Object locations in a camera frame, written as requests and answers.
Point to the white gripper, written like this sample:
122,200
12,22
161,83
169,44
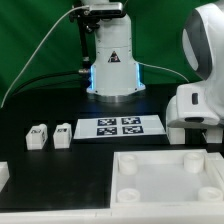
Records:
188,108

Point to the white square tabletop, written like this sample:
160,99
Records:
172,177

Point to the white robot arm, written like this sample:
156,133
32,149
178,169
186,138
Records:
115,74

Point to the white right obstacle block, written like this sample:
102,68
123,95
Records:
215,169

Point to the white obstacle block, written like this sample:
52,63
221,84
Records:
215,169
4,174

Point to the white marker plate with tags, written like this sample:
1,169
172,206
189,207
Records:
118,127

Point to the white left obstacle block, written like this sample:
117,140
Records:
4,174

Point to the white front table edge rail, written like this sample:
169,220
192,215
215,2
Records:
117,216

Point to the grey camera on mount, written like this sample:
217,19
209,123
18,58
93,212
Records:
106,9

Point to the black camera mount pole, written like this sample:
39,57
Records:
84,36

